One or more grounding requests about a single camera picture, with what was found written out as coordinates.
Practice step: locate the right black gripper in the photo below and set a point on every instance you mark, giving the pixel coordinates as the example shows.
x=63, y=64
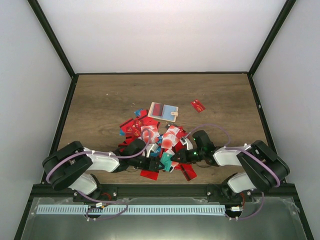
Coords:
x=183, y=156

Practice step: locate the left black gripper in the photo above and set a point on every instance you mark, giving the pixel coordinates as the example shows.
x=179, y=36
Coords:
x=152, y=164

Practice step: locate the beige leather card holder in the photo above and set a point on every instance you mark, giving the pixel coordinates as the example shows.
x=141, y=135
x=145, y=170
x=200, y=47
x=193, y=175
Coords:
x=170, y=113

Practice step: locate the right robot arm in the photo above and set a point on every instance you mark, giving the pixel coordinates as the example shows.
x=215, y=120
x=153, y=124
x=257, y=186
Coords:
x=263, y=168

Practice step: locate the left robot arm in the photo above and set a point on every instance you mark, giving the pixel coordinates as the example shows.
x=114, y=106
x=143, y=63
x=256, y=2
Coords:
x=69, y=166

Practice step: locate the white red circle card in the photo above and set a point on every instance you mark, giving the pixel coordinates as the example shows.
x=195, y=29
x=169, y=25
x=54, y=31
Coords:
x=169, y=140

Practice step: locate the white pink gradient card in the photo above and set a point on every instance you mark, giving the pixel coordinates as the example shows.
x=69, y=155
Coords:
x=150, y=133

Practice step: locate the lone red VIP card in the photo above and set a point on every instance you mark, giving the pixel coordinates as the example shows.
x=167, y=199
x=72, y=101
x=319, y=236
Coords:
x=197, y=105

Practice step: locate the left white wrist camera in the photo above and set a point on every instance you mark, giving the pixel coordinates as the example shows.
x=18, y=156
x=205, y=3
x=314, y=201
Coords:
x=151, y=148

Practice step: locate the light blue cable duct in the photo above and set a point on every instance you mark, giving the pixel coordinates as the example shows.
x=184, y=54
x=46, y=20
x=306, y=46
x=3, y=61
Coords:
x=206, y=210

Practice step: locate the black front frame rail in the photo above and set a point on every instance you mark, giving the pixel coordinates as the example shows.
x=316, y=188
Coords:
x=136, y=190

